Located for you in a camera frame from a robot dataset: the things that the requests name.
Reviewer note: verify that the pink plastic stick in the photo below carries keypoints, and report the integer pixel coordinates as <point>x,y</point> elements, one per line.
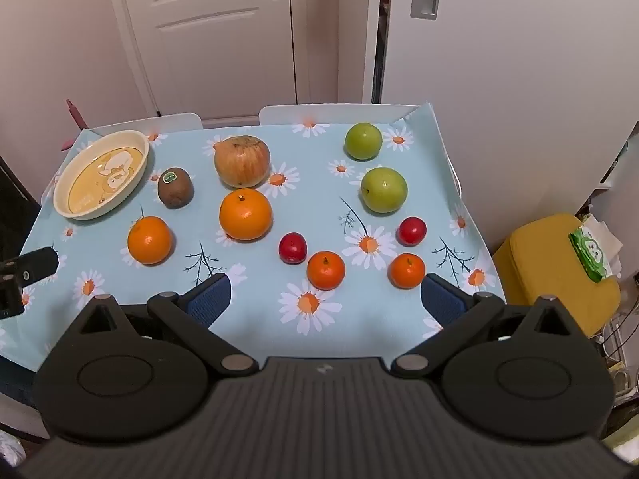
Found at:
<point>75,114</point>

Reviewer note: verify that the brown kiwi with sticker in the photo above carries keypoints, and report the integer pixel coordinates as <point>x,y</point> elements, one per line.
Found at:
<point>175,190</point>

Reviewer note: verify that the white sliding door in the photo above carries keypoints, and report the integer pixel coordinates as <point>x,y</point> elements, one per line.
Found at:
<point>499,85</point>

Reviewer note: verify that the yellow stool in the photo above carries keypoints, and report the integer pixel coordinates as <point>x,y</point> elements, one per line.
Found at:
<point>539,269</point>

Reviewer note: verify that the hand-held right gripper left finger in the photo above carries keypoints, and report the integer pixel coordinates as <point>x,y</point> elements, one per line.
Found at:
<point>212,297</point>

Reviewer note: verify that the large orange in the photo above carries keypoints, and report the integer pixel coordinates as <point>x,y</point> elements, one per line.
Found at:
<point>245,215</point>

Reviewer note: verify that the red yellow apple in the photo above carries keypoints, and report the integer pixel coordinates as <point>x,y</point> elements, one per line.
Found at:
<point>242,162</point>

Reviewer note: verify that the green apple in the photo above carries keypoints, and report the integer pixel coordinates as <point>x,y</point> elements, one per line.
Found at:
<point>363,141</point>
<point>384,190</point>

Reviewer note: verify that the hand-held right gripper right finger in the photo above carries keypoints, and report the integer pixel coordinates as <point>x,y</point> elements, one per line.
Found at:
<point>442,299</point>

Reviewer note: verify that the small mandarin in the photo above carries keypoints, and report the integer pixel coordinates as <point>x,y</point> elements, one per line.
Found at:
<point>326,270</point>
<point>407,271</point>

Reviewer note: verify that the blue daisy tablecloth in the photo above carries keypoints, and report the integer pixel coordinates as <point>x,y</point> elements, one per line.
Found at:
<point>309,199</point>

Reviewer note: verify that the black fabric furniture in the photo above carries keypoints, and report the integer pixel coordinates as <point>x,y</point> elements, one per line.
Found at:
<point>17,209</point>

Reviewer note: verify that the small red fruit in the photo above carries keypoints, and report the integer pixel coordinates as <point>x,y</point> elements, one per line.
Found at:
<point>292,248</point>
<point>412,231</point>

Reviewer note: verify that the medium orange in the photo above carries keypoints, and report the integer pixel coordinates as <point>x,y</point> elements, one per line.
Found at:
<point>150,240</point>

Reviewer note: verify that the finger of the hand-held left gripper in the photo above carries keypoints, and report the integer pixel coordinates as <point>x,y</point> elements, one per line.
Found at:
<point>11,299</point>
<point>37,265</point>

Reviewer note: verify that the green tissue pack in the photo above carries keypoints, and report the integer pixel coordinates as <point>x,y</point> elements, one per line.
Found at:
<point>591,254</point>

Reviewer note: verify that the cream printed bowl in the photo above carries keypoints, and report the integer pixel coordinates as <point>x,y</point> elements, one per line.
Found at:
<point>100,184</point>

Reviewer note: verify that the white panelled door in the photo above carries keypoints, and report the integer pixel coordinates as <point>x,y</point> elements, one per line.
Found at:
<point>209,60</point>

